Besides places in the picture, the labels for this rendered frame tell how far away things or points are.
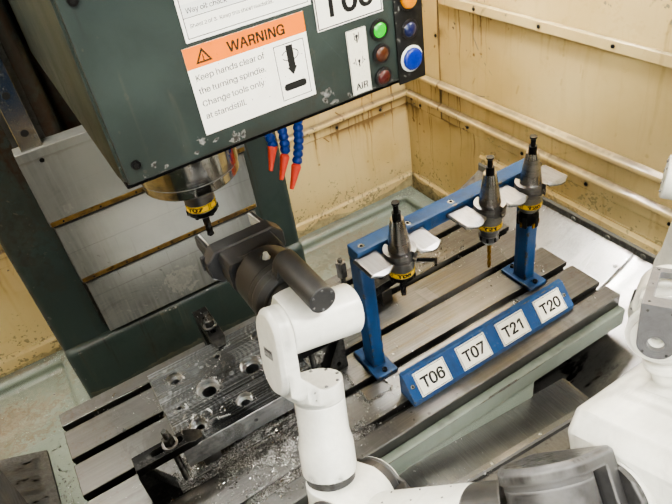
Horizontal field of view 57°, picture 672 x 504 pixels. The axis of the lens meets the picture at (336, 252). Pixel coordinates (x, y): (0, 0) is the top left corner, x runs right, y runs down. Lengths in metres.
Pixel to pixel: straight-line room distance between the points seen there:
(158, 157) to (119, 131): 0.06
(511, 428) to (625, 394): 0.70
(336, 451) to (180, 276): 0.94
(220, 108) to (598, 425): 0.56
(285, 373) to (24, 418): 1.42
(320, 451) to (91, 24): 0.54
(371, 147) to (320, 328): 1.59
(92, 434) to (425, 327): 0.76
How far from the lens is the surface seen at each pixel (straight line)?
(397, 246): 1.12
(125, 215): 1.51
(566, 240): 1.82
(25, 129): 1.40
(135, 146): 0.75
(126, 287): 1.61
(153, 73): 0.73
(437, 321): 1.46
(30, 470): 1.83
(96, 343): 1.71
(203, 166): 0.93
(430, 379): 1.30
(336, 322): 0.74
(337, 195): 2.27
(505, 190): 1.31
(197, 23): 0.74
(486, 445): 1.42
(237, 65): 0.76
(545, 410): 1.52
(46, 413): 2.04
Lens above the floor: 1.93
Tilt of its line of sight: 37 degrees down
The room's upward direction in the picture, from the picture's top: 10 degrees counter-clockwise
